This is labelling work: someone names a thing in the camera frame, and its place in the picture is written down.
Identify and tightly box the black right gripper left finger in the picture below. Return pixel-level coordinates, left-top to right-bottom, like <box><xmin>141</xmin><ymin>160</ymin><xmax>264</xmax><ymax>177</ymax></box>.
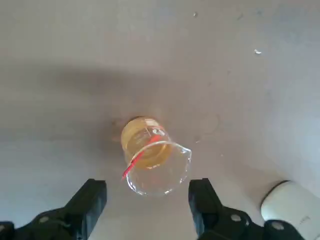
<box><xmin>0</xmin><ymin>178</ymin><xmax>108</xmax><ymax>240</ymax></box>

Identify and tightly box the glass beaker with yellow liquid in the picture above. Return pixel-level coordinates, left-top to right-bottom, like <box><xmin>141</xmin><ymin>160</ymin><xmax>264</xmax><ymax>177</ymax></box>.
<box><xmin>121</xmin><ymin>116</ymin><xmax>193</xmax><ymax>197</ymax></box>

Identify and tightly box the cream trash bin with lid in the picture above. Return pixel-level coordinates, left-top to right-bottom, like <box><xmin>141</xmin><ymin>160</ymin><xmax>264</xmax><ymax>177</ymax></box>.
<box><xmin>260</xmin><ymin>179</ymin><xmax>320</xmax><ymax>240</ymax></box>

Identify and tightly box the red stirring rod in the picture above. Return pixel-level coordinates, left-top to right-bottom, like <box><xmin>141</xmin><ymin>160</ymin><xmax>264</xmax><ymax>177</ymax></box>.
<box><xmin>121</xmin><ymin>134</ymin><xmax>165</xmax><ymax>182</ymax></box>

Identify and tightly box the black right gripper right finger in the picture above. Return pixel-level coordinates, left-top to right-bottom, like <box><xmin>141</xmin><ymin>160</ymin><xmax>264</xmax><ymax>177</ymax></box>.
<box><xmin>189</xmin><ymin>178</ymin><xmax>303</xmax><ymax>240</ymax></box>

